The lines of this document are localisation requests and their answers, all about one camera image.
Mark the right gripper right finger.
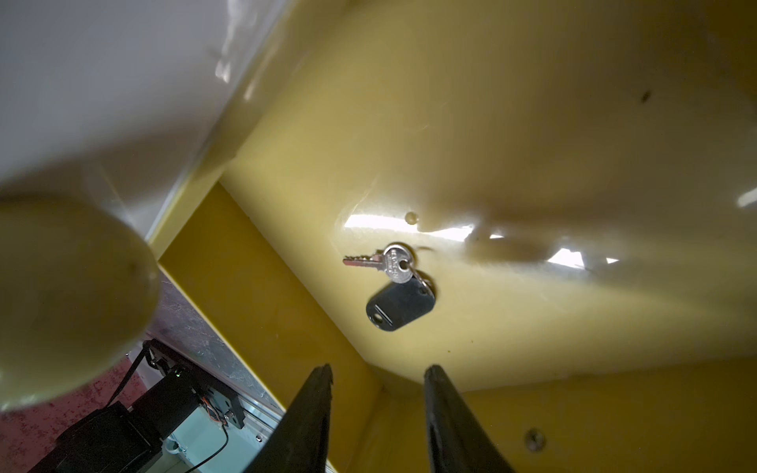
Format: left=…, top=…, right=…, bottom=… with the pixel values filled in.
left=424, top=365, right=514, bottom=472

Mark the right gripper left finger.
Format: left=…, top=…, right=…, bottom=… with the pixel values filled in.
left=244, top=364, right=333, bottom=473

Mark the yellow bottom drawer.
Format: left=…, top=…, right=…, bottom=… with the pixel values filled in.
left=160, top=1, right=756, bottom=472

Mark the white drawer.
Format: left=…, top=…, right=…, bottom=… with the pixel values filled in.
left=1, top=1, right=292, bottom=413

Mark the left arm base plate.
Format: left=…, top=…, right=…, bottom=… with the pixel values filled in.
left=31, top=339, right=244, bottom=472

